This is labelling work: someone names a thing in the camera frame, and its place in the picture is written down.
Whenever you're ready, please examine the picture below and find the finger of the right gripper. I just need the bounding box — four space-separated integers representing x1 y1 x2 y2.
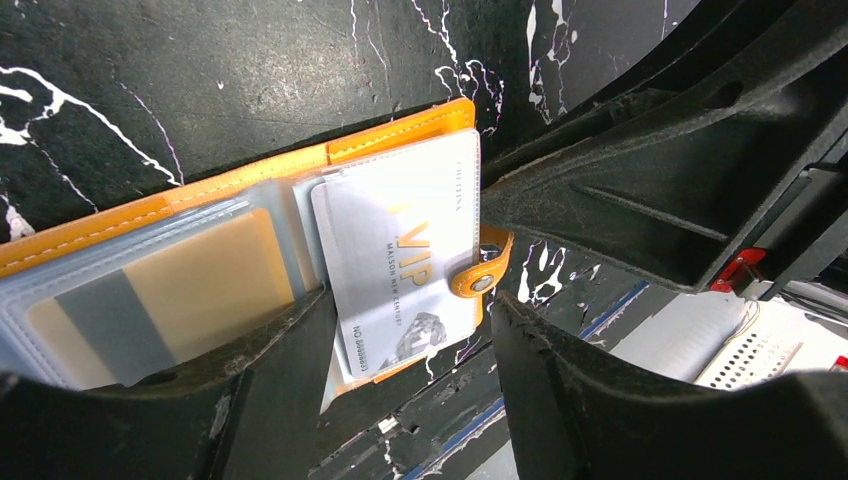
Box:
483 1 847 186
482 59 847 292

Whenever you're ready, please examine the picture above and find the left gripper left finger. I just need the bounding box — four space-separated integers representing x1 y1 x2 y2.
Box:
1 288 337 479

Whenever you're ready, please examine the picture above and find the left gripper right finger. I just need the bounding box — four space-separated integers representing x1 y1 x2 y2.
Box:
491 292 847 479

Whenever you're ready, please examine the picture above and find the silver VIP card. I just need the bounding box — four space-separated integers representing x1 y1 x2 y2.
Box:
311 129 480 379

